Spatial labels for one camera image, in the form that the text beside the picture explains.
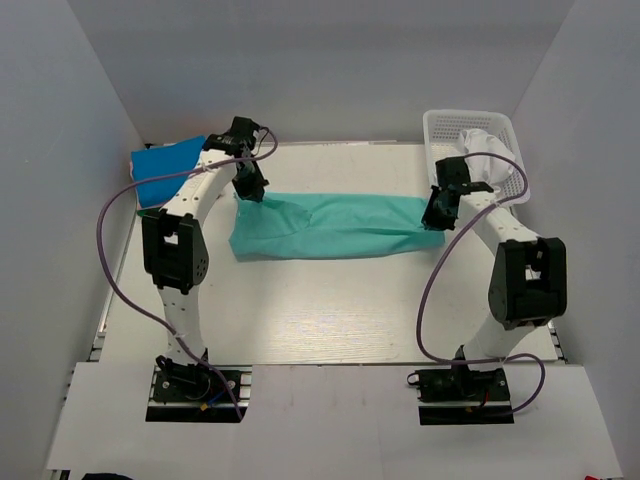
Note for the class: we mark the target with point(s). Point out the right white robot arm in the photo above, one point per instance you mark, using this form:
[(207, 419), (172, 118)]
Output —
[(528, 284)]

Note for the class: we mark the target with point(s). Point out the blue folded t shirt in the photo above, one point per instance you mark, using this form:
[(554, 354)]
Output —
[(160, 161)]

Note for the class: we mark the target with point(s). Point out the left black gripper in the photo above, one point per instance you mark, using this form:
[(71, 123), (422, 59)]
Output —
[(254, 191)]

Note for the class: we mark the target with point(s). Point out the green folded t shirt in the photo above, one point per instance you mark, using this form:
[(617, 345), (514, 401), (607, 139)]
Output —
[(143, 212)]

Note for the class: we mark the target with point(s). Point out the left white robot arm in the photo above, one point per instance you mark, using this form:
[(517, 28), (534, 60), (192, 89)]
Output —
[(174, 249)]

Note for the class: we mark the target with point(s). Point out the white plastic basket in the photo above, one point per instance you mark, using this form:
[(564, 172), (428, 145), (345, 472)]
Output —
[(441, 129)]

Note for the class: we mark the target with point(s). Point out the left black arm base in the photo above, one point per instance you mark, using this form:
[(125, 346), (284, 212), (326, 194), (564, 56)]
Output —
[(194, 394)]

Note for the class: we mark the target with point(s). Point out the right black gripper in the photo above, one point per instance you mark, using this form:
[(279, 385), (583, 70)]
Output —
[(431, 221)]

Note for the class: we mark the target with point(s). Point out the teal t shirt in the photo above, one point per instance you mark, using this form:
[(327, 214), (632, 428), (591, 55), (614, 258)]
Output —
[(330, 226)]

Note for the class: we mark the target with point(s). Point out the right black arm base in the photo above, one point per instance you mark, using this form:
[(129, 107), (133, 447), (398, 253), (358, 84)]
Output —
[(458, 396)]

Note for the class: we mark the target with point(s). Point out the white t shirt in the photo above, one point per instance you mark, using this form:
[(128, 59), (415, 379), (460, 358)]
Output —
[(485, 164)]

